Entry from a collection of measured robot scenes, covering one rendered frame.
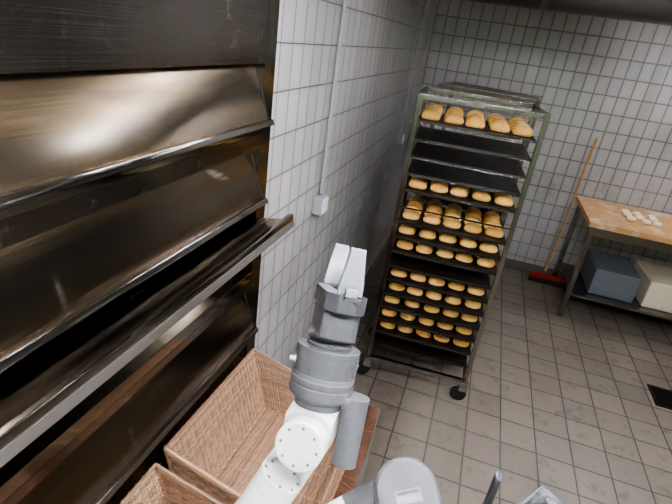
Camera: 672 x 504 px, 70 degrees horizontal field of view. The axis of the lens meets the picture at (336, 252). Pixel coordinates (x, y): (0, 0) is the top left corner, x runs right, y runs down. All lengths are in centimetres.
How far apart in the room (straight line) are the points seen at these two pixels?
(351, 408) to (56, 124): 67
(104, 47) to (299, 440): 74
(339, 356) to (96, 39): 69
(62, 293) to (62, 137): 28
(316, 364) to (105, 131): 62
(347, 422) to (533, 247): 468
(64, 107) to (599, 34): 449
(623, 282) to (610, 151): 121
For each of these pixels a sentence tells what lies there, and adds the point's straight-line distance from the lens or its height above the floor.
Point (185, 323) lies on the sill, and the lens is 148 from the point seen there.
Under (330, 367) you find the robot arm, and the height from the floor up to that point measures 162.
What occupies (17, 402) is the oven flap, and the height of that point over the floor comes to 141.
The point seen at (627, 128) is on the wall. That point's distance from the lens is 507.
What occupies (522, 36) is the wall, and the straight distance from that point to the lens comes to 491.
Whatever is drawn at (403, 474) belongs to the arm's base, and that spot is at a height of 142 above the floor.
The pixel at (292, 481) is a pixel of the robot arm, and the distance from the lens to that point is 74.
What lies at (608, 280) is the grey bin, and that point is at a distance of 470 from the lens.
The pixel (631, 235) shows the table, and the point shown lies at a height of 86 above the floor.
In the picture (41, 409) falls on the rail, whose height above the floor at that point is 143.
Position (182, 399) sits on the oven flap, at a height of 96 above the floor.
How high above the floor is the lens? 201
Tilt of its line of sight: 25 degrees down
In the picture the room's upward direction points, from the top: 8 degrees clockwise
